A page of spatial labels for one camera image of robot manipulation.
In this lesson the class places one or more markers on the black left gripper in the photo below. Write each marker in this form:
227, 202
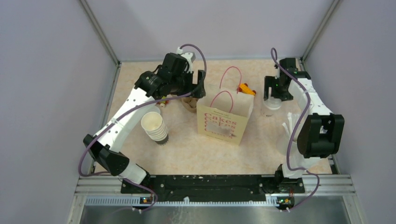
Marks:
195, 90

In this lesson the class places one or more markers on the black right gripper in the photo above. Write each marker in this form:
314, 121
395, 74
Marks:
270, 81

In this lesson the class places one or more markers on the white plastic cup lid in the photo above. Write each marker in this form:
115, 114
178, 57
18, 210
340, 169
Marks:
272, 103

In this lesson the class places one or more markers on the pink paper gift bag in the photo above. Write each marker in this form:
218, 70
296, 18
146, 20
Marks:
224, 113

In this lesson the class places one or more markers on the white paper coffee cup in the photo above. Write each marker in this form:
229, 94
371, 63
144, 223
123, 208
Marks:
268, 112

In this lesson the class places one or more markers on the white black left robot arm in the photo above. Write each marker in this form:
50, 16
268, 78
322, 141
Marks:
173, 77

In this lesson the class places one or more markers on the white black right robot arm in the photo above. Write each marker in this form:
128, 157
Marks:
309, 136

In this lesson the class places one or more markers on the brown cardboard cup carrier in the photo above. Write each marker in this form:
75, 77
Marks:
190, 104

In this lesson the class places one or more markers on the red toy brick car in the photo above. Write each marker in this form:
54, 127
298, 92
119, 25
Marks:
163, 103

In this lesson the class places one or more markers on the yellow toy brick car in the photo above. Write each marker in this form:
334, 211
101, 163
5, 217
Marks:
244, 88

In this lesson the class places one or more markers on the stack of paper cups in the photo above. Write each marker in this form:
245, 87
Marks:
154, 126

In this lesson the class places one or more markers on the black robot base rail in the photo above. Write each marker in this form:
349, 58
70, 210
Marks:
221, 188

